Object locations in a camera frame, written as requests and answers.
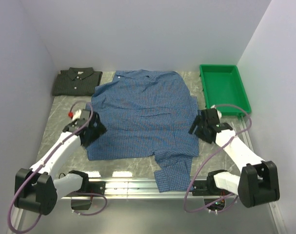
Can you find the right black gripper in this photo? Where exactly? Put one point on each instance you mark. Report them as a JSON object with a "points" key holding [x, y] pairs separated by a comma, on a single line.
{"points": [[198, 133]]}

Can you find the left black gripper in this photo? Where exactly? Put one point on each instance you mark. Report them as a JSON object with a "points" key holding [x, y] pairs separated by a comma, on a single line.
{"points": [[99, 129]]}

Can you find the blue checked long sleeve shirt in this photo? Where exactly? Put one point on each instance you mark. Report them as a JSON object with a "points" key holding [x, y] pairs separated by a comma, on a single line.
{"points": [[148, 113]]}

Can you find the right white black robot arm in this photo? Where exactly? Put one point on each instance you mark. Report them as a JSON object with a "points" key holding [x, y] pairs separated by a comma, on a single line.
{"points": [[249, 164]]}

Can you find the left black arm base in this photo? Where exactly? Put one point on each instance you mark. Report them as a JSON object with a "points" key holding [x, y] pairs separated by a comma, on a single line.
{"points": [[82, 201]]}

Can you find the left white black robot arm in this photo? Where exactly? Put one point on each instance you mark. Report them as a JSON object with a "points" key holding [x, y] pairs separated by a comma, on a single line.
{"points": [[50, 164]]}

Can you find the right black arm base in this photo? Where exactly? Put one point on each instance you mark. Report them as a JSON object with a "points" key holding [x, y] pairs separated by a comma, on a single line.
{"points": [[203, 187]]}

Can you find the green plastic tray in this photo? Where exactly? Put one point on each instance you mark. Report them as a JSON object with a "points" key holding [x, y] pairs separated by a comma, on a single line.
{"points": [[222, 84]]}

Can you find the dark green folded shirt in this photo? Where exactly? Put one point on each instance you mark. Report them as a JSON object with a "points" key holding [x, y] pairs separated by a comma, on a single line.
{"points": [[76, 82]]}

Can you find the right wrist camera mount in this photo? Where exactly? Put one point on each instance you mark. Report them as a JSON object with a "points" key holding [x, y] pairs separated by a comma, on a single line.
{"points": [[218, 112]]}

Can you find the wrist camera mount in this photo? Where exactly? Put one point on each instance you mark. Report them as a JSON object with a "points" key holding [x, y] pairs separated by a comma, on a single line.
{"points": [[80, 114], [218, 112]]}

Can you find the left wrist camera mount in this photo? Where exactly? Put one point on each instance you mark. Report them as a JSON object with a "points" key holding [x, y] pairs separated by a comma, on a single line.
{"points": [[80, 114]]}

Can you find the aluminium mounting rail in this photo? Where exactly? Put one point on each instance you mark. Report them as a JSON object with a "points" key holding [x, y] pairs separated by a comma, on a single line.
{"points": [[138, 189]]}

